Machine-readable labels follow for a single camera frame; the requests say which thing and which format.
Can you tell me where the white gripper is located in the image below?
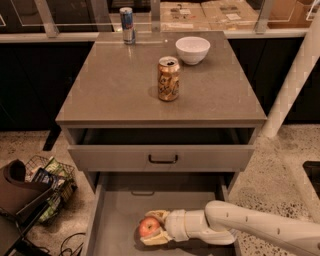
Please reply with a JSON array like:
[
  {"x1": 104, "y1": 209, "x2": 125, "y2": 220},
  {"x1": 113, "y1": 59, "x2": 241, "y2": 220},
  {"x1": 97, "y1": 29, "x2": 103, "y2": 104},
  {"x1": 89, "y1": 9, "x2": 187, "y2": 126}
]
[{"x1": 140, "y1": 210, "x2": 189, "y2": 246}]

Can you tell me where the red apple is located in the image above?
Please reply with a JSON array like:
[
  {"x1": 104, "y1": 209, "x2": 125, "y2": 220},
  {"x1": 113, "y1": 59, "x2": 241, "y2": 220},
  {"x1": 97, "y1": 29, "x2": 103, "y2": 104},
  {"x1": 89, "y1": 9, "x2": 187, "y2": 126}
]
[{"x1": 139, "y1": 217, "x2": 160, "y2": 238}]

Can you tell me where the brown robot base part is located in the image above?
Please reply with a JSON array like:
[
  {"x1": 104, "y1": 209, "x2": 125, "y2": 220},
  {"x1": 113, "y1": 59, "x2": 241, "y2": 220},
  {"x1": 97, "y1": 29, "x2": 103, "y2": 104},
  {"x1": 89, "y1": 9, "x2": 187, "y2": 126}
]
[{"x1": 0, "y1": 160, "x2": 53, "y2": 256}]

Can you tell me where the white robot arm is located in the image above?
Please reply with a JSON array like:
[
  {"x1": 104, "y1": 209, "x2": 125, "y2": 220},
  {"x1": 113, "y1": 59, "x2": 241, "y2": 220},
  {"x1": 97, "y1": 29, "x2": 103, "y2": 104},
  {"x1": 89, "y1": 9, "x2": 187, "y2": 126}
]
[{"x1": 139, "y1": 200, "x2": 320, "y2": 256}]

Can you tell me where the grey middle drawer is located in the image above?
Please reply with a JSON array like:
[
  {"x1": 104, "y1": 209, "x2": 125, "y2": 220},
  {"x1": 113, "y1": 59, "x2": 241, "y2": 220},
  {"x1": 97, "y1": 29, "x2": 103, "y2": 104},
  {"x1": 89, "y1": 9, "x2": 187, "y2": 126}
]
[{"x1": 81, "y1": 172, "x2": 242, "y2": 256}]

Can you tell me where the grey drawer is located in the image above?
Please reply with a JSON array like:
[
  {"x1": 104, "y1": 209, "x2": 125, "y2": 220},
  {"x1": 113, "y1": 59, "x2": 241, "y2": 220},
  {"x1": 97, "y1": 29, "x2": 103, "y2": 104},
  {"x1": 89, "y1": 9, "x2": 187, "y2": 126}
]
[
  {"x1": 69, "y1": 128, "x2": 254, "y2": 172},
  {"x1": 81, "y1": 172, "x2": 242, "y2": 256}
]

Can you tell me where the grey top drawer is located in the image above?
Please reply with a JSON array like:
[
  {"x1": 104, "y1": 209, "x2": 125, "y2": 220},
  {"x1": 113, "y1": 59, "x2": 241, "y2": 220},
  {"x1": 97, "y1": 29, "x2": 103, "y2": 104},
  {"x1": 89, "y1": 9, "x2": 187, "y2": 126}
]
[{"x1": 69, "y1": 128, "x2": 254, "y2": 172}]

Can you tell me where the grey drawer cabinet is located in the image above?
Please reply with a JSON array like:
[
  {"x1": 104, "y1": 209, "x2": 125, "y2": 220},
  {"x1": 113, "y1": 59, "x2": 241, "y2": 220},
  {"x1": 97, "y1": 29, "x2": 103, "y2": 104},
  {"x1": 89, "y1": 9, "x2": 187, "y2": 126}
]
[{"x1": 56, "y1": 32, "x2": 266, "y2": 189}]

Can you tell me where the snack bag in basket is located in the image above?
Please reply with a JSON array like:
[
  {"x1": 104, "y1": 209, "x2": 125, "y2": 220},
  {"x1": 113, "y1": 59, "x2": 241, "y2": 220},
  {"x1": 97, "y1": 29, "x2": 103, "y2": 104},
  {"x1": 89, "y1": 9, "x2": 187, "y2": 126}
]
[{"x1": 32, "y1": 168, "x2": 59, "y2": 189}]

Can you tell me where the gold soda can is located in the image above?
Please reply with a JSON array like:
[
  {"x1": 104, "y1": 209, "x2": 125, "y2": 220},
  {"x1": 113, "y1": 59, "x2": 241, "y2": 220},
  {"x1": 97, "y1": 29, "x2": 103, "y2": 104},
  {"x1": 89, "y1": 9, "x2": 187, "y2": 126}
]
[{"x1": 158, "y1": 56, "x2": 180, "y2": 102}]

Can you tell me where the white bowl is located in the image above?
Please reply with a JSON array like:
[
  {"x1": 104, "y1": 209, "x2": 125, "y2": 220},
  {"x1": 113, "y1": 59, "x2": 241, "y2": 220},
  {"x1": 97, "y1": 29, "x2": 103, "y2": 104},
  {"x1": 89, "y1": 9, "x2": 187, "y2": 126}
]
[{"x1": 175, "y1": 36, "x2": 211, "y2": 65}]

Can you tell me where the cardboard box left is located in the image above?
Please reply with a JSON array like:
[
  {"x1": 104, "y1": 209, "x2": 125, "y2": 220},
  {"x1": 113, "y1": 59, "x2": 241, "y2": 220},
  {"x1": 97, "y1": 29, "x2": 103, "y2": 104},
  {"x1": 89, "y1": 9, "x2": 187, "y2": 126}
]
[{"x1": 160, "y1": 2, "x2": 211, "y2": 31}]

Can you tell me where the cardboard box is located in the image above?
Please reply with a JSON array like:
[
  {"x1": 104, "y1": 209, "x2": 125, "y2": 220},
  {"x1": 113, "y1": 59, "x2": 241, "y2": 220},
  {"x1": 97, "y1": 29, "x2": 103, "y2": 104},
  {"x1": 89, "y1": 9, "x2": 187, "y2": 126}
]
[
  {"x1": 201, "y1": 0, "x2": 258, "y2": 30},
  {"x1": 160, "y1": 2, "x2": 211, "y2": 31}
]

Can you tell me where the blue silver energy drink can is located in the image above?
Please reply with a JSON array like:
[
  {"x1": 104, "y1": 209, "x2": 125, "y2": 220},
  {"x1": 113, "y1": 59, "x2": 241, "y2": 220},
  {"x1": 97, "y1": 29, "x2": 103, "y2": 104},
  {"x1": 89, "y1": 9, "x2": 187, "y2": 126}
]
[{"x1": 119, "y1": 7, "x2": 135, "y2": 45}]

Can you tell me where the cardboard box right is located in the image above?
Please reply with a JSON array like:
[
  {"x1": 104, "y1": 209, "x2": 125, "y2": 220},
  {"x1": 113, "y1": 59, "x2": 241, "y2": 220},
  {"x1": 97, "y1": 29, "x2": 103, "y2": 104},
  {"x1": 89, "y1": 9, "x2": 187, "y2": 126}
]
[{"x1": 201, "y1": 0, "x2": 258, "y2": 30}]

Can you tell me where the black floor cable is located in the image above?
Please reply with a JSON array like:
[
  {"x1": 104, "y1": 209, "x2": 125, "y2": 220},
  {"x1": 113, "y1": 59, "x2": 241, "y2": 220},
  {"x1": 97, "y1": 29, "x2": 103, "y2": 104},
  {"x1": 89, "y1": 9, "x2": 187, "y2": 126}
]
[{"x1": 58, "y1": 232, "x2": 87, "y2": 256}]

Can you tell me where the black wire basket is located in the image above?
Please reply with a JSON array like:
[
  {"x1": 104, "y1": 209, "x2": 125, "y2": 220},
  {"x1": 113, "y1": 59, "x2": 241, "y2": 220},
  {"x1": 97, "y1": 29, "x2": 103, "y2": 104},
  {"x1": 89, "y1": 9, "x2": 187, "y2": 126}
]
[{"x1": 26, "y1": 155, "x2": 77, "y2": 225}]

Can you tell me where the white slanted post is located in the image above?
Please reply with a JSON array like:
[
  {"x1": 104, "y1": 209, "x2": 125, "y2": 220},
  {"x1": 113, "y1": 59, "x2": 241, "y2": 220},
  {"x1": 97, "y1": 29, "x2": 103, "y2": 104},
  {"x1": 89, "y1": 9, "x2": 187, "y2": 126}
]
[{"x1": 261, "y1": 10, "x2": 320, "y2": 138}]

